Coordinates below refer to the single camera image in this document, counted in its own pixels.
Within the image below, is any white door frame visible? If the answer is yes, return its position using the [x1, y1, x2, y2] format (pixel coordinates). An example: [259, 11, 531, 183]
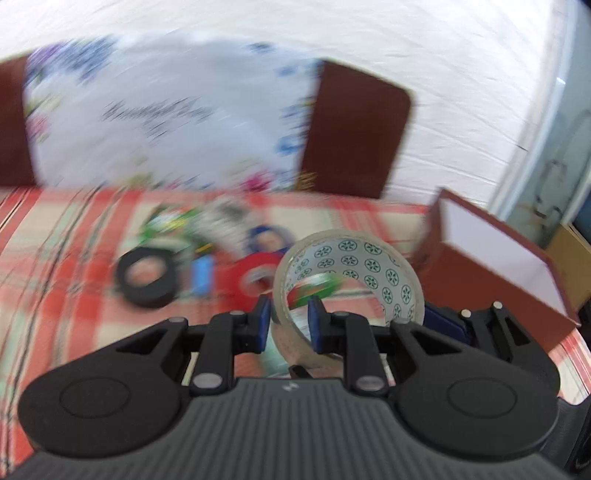
[485, 0, 591, 219]

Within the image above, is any small blue packet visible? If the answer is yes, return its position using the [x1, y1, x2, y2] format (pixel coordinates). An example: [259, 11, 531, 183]
[189, 256, 216, 299]

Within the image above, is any red plaid blanket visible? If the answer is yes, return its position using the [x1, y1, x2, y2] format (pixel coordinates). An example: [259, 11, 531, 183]
[0, 186, 591, 468]

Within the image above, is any white black printed packet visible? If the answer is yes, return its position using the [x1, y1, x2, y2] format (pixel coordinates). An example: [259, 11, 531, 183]
[198, 198, 251, 251]

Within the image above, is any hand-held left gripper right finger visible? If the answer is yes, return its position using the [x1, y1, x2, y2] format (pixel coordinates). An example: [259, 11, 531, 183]
[307, 296, 463, 398]

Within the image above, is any green printed packet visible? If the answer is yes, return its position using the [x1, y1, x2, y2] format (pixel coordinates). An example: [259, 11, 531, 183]
[137, 205, 205, 260]

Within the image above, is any black tape roll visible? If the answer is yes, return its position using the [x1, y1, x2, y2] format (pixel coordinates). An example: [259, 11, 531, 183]
[115, 244, 179, 309]

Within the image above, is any clear packing tape roll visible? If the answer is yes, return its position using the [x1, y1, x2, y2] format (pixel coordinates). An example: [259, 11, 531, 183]
[272, 229, 426, 380]

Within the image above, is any blue tape roll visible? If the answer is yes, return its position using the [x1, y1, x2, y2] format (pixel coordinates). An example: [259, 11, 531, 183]
[244, 223, 297, 257]

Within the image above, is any red tape roll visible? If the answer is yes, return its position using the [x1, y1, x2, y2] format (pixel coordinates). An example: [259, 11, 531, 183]
[222, 251, 283, 311]

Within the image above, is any green tape roll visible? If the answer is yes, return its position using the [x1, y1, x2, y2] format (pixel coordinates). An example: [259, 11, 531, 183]
[290, 272, 345, 308]

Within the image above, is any floral plastic-covered cushion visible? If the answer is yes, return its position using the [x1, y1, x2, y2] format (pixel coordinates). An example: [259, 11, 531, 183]
[23, 34, 325, 193]

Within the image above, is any frosted glass door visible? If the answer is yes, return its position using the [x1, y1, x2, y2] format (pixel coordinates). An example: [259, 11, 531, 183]
[503, 28, 591, 241]

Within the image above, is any brown wooden headboard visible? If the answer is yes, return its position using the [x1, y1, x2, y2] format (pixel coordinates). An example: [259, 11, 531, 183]
[0, 57, 413, 200]

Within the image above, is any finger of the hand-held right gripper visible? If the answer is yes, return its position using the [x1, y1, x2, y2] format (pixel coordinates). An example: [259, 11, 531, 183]
[424, 300, 533, 363]

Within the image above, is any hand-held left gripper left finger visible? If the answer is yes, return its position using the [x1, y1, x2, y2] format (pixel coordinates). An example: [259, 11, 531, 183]
[110, 295, 273, 396]

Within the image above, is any brown cardboard box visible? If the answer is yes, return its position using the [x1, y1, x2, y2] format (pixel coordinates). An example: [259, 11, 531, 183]
[410, 187, 583, 357]

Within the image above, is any tan cardboard carton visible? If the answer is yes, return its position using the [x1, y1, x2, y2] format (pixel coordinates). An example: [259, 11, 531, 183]
[547, 222, 591, 324]

